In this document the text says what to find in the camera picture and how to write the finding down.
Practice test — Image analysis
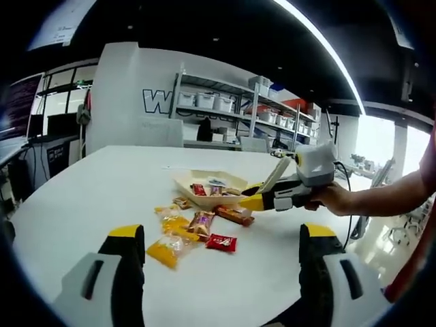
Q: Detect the long ceiling light strip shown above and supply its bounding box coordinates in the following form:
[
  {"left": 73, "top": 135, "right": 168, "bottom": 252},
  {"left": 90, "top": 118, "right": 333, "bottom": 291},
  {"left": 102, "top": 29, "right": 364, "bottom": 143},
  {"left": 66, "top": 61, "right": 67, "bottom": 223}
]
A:
[{"left": 272, "top": 0, "right": 367, "bottom": 115}]

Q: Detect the white office chair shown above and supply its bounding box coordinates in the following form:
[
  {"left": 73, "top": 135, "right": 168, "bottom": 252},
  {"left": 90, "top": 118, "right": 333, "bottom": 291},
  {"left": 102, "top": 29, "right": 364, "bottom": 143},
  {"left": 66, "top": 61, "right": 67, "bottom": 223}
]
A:
[
  {"left": 240, "top": 136, "right": 270, "bottom": 153},
  {"left": 136, "top": 117, "right": 185, "bottom": 147}
]

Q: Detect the brown purple-print food packet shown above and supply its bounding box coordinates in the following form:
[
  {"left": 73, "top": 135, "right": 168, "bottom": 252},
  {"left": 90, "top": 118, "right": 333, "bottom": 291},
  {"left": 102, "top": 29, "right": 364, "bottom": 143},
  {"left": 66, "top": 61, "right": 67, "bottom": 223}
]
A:
[{"left": 188, "top": 211, "right": 216, "bottom": 236}]

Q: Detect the grey hanging bag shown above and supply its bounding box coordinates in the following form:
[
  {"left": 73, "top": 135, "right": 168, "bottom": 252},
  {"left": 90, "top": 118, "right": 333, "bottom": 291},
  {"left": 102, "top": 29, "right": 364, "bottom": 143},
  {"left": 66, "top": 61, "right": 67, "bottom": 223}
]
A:
[{"left": 77, "top": 104, "right": 92, "bottom": 125}]

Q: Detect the bright red food packet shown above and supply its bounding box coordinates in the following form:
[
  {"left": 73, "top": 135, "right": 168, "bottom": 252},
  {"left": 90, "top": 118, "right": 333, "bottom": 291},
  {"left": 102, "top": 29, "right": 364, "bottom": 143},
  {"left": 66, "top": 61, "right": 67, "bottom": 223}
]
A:
[{"left": 205, "top": 234, "right": 238, "bottom": 253}]

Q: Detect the long red-brown food packet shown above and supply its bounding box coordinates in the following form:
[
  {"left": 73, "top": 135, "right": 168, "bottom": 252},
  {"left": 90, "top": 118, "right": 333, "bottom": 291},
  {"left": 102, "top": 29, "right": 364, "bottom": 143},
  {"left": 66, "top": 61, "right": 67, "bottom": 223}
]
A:
[{"left": 214, "top": 205, "right": 255, "bottom": 228}]

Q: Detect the white box with blue lid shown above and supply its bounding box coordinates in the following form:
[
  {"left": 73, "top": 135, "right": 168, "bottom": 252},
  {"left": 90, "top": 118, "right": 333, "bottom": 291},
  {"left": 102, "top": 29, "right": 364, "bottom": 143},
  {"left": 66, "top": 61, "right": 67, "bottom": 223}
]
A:
[{"left": 268, "top": 87, "right": 290, "bottom": 102}]

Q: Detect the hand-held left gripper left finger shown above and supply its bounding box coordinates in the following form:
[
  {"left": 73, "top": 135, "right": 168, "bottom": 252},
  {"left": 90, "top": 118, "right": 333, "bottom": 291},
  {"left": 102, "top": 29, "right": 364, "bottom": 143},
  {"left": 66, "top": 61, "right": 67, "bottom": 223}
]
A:
[{"left": 52, "top": 223, "right": 146, "bottom": 327}]

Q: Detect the ceiling air conditioner unit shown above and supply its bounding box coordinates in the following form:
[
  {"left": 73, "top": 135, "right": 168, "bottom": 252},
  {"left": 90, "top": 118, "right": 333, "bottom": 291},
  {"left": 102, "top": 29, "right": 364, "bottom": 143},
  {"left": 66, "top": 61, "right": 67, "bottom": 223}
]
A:
[{"left": 388, "top": 15, "right": 416, "bottom": 50}]

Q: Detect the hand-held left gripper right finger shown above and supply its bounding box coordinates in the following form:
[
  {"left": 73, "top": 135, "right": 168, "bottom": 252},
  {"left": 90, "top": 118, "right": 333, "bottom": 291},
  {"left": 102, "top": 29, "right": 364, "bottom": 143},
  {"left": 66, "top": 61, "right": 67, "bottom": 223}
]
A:
[{"left": 298, "top": 223, "right": 389, "bottom": 327}]

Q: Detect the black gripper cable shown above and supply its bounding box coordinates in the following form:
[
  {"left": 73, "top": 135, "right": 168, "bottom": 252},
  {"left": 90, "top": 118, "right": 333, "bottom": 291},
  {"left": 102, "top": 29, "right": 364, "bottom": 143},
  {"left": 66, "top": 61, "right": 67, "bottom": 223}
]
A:
[{"left": 333, "top": 160, "right": 354, "bottom": 253}]

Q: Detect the small brown food packet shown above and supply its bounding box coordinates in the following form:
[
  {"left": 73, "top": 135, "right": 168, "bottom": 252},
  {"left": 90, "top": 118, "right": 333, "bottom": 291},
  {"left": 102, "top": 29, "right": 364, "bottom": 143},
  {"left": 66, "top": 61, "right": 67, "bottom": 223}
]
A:
[{"left": 173, "top": 196, "right": 193, "bottom": 211}]

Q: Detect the large yellow food packet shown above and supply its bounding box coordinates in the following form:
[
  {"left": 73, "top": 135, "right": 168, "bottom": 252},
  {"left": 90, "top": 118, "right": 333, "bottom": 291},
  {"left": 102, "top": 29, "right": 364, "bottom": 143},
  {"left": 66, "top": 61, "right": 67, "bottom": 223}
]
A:
[{"left": 146, "top": 231, "right": 202, "bottom": 270}]

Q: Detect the black computer monitor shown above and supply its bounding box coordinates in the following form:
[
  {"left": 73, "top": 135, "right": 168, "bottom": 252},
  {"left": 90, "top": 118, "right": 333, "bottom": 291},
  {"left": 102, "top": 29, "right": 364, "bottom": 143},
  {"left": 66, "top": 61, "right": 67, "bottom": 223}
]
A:
[
  {"left": 29, "top": 114, "right": 45, "bottom": 139},
  {"left": 47, "top": 114, "right": 81, "bottom": 137}
]

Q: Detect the black cabinet with label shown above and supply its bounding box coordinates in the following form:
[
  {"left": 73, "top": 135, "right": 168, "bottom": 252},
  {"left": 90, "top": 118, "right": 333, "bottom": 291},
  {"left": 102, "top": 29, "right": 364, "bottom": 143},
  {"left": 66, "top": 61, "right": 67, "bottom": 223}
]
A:
[{"left": 42, "top": 141, "right": 81, "bottom": 178}]

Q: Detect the grey plastic crate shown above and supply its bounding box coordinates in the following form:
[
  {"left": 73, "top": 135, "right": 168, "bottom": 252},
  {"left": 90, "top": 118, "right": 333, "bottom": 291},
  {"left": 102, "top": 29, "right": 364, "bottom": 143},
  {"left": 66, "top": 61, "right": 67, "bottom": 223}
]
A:
[{"left": 248, "top": 76, "right": 273, "bottom": 95}]

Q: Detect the person's right hand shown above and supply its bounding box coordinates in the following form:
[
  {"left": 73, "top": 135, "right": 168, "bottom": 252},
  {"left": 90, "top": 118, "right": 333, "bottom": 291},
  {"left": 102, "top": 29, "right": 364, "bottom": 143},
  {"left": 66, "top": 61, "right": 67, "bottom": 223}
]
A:
[{"left": 305, "top": 182, "right": 356, "bottom": 217}]

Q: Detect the grey metal shelf rack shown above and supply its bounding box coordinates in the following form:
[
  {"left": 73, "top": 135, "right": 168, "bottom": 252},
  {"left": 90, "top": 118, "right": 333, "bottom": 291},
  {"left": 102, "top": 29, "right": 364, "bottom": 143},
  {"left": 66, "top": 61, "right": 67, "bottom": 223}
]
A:
[
  {"left": 170, "top": 64, "right": 260, "bottom": 144},
  {"left": 251, "top": 76, "right": 323, "bottom": 151}
]

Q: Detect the white cardboard box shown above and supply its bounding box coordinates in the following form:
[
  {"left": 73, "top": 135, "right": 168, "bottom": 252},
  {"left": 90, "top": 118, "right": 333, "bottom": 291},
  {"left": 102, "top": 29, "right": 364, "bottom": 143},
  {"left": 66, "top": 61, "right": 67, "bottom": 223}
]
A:
[{"left": 211, "top": 126, "right": 236, "bottom": 142}]

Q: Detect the large hanging projection screen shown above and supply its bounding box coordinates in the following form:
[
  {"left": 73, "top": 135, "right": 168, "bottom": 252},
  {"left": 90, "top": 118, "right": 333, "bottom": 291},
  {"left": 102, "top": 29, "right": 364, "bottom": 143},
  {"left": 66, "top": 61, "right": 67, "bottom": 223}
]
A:
[{"left": 27, "top": 0, "right": 91, "bottom": 52}]

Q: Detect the yellow white food packet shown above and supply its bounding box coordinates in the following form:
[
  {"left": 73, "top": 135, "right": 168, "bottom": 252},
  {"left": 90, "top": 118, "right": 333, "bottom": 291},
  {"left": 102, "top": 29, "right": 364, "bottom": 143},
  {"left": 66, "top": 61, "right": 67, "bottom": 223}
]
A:
[{"left": 155, "top": 205, "right": 181, "bottom": 221}]

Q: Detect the cream hexagonal paper container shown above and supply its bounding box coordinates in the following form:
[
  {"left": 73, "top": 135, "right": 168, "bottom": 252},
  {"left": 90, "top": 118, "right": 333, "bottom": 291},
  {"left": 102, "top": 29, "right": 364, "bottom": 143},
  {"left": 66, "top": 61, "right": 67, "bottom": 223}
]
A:
[{"left": 172, "top": 169, "right": 249, "bottom": 208}]

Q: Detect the person's red shirt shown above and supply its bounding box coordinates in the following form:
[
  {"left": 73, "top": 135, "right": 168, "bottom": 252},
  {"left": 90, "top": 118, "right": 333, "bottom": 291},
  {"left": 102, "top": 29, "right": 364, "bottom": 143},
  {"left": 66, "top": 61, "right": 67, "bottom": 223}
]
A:
[{"left": 384, "top": 125, "right": 436, "bottom": 304}]

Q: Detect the black bag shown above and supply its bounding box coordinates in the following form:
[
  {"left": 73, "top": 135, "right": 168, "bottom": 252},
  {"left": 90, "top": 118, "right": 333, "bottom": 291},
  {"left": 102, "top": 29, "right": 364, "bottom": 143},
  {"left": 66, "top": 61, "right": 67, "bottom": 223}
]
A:
[{"left": 196, "top": 119, "right": 213, "bottom": 142}]

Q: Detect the black tripod stand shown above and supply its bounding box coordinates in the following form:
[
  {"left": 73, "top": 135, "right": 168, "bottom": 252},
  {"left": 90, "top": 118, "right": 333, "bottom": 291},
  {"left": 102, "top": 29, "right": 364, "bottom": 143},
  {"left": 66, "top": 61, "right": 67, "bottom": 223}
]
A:
[{"left": 326, "top": 108, "right": 341, "bottom": 161}]

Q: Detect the small yellow food packet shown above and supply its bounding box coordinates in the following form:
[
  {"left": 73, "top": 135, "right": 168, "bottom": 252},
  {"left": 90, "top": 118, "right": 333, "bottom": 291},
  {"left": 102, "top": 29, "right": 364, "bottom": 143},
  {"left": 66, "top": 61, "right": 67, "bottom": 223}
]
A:
[{"left": 162, "top": 217, "right": 191, "bottom": 234}]

